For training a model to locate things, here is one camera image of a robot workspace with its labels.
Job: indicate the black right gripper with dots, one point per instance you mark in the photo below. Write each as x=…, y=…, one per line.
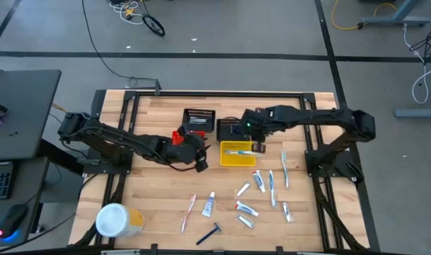
x=262, y=135

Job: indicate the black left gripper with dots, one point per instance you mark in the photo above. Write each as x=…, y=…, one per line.
x=187, y=148

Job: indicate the silver nail clipper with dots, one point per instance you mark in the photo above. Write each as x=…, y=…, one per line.
x=245, y=221
x=243, y=189
x=198, y=121

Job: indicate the blue toothbrush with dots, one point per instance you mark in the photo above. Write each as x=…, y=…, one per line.
x=271, y=187
x=240, y=153

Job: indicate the white toothpaste tube red-blue print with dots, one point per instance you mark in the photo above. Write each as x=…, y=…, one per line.
x=258, y=181

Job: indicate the green toothbrush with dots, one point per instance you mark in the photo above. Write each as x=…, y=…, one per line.
x=285, y=170

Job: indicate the white toothpaste tube blue print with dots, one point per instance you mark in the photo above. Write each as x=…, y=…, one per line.
x=208, y=205

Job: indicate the red toothbrush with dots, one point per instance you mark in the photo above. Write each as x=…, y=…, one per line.
x=188, y=212

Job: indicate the blue disposable razor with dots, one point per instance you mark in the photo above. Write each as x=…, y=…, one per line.
x=208, y=234

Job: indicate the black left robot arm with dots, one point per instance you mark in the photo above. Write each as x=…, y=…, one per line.
x=130, y=141

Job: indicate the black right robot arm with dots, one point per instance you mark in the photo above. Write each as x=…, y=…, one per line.
x=307, y=115

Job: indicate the red slotted plastic basket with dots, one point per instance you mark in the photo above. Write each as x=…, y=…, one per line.
x=176, y=139

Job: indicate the black slotted plastic basket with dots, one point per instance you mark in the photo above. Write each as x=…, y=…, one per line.
x=225, y=132
x=208, y=127

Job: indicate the yellow slotted plastic basket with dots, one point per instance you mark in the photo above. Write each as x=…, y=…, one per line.
x=236, y=161

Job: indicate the white toothpaste tube red print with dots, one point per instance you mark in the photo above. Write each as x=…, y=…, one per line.
x=246, y=209

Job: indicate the small tube far right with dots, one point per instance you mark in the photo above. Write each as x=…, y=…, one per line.
x=287, y=212

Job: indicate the black corner box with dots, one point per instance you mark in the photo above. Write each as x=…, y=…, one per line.
x=98, y=104

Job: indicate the black table clamp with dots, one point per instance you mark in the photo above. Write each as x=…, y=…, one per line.
x=279, y=250
x=154, y=248

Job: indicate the yellow canister with white lid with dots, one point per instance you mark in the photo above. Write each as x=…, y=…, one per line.
x=112, y=219

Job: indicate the yellow connector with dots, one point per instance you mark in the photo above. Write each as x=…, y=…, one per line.
x=129, y=11

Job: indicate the grey-blue desk foot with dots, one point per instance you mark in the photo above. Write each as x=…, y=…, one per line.
x=395, y=20
x=417, y=113

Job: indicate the black desk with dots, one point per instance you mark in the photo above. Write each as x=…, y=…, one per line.
x=24, y=113

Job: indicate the black keyboard shelf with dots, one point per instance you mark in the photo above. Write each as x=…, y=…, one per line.
x=27, y=191

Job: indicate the black computer mouse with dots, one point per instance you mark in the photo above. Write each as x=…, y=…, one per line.
x=11, y=219

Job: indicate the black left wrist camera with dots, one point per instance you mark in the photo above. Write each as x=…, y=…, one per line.
x=201, y=164

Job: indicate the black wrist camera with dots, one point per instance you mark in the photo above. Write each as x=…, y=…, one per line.
x=201, y=164
x=271, y=114

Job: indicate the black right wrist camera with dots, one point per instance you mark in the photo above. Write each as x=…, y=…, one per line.
x=271, y=114

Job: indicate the black metal table frame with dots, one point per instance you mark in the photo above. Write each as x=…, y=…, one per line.
x=218, y=94

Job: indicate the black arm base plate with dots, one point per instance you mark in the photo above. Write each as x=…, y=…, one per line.
x=95, y=170
x=317, y=171

